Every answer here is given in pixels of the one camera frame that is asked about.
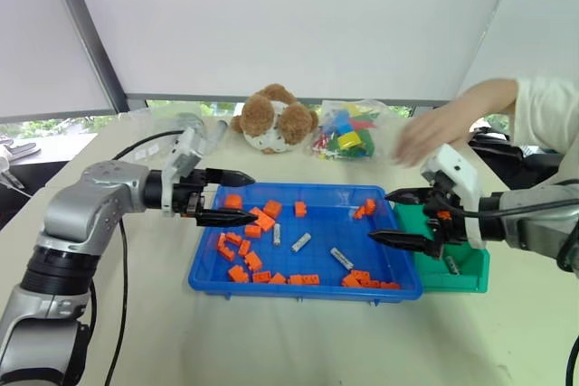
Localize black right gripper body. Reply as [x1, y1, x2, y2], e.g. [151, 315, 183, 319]
[422, 180, 468, 261]

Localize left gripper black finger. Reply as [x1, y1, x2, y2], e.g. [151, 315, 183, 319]
[205, 168, 257, 188]
[195, 208, 261, 228]

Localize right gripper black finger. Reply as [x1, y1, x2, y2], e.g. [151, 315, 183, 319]
[367, 230, 437, 256]
[384, 188, 432, 206]

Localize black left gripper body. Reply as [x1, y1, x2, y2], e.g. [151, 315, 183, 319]
[172, 167, 210, 220]

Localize green plastic bin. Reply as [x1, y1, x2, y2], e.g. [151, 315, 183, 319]
[391, 202, 491, 295]

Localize bag of colourful bricks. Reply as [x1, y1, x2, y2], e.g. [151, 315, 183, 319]
[308, 98, 391, 162]

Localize person's bare hand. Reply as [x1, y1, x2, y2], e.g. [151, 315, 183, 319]
[392, 102, 472, 169]

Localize brown teddy bear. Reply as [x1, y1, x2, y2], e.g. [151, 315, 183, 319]
[230, 82, 319, 155]

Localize blue plastic tray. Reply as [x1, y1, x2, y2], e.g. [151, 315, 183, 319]
[187, 182, 424, 306]

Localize black chair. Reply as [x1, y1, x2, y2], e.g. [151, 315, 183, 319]
[467, 127, 567, 189]

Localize long orange building block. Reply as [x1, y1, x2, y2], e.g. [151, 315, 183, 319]
[288, 273, 321, 287]

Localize person's white shirt sleeve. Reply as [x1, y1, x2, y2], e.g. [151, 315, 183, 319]
[512, 75, 579, 157]

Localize dark side table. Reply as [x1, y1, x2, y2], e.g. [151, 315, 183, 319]
[0, 131, 100, 231]

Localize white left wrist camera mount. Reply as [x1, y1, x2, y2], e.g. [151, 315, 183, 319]
[161, 127, 207, 218]

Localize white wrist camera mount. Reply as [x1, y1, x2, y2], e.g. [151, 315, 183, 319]
[420, 143, 488, 249]
[161, 127, 207, 218]

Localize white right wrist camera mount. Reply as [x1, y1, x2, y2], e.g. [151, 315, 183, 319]
[420, 143, 488, 249]

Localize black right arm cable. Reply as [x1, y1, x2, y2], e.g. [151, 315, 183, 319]
[478, 198, 579, 386]

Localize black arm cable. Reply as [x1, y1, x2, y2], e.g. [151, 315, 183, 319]
[104, 130, 189, 386]
[478, 198, 579, 386]

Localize grey window sill rail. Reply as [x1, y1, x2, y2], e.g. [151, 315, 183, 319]
[125, 92, 453, 108]

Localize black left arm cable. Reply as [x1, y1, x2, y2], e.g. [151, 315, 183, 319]
[104, 130, 189, 386]

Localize grey window frame post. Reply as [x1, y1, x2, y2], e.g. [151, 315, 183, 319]
[43, 0, 128, 115]

